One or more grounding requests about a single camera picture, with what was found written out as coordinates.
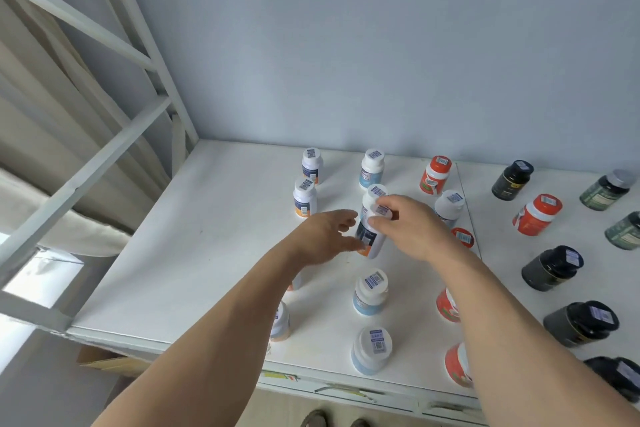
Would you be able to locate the person's right hand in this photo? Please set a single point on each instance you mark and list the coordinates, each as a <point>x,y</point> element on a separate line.
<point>422,231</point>

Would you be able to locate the person's left hand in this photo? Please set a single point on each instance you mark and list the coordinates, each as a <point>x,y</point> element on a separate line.
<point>317,239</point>

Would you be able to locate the red bottle red cap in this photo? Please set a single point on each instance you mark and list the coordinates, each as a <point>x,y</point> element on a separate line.
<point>455,364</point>
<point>464,238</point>
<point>436,175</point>
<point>537,214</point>
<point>445,305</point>

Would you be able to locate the white bottle orange label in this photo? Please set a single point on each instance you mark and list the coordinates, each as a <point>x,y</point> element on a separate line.
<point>297,280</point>
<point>281,324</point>
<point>370,241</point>
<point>311,166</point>
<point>304,197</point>

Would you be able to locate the black bottle black cap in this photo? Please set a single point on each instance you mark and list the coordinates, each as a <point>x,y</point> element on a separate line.
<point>552,269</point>
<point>580,324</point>
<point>512,180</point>
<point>615,376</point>

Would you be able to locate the green bottle grey cap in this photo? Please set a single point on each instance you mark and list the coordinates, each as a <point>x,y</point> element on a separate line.
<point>625,230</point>
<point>605,190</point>

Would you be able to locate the person's right forearm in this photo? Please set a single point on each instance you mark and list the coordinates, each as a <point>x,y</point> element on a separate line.
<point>525,356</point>

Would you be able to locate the person's left forearm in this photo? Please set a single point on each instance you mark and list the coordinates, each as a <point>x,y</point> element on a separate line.
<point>215,351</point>

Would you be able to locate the person's left sandal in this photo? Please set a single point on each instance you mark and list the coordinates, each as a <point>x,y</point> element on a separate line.
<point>314,420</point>

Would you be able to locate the person's sandal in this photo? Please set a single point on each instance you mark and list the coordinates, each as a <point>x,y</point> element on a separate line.
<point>314,420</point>
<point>359,423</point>

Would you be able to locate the person's right sandal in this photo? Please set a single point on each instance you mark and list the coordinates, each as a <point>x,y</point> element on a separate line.
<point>359,423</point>

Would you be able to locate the yellow green shelf label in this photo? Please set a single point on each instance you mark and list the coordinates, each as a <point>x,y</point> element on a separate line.
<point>286,375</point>
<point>345,390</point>

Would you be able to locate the white metal shelf rack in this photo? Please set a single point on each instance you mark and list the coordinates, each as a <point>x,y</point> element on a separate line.
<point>85,181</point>

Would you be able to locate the cardboard box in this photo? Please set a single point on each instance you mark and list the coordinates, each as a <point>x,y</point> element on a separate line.
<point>107,361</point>

